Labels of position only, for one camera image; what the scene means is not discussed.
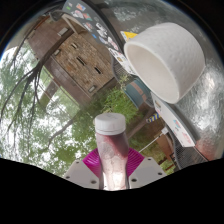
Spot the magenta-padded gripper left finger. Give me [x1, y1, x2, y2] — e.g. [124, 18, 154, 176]
[63, 148, 103, 190]

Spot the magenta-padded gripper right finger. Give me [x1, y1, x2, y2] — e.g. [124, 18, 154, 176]
[125, 148, 168, 190]

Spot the pink bottle with white cap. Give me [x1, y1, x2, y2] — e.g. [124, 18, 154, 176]
[94, 112, 130, 191]

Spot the wooden bench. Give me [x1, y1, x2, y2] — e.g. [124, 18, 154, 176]
[155, 134, 174, 158]

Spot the blue yellow striped cone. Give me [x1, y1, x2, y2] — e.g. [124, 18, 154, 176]
[147, 112, 162, 124]

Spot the white booklet with stickers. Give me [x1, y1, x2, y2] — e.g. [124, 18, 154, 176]
[108, 46, 136, 76]

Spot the white ceramic mug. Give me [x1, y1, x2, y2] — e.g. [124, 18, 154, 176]
[123, 22, 206, 104]

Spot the yellow sticky note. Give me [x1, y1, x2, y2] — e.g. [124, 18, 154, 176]
[120, 30, 138, 43]

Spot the grey wall box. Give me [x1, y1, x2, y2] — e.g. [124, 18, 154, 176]
[58, 27, 70, 37]

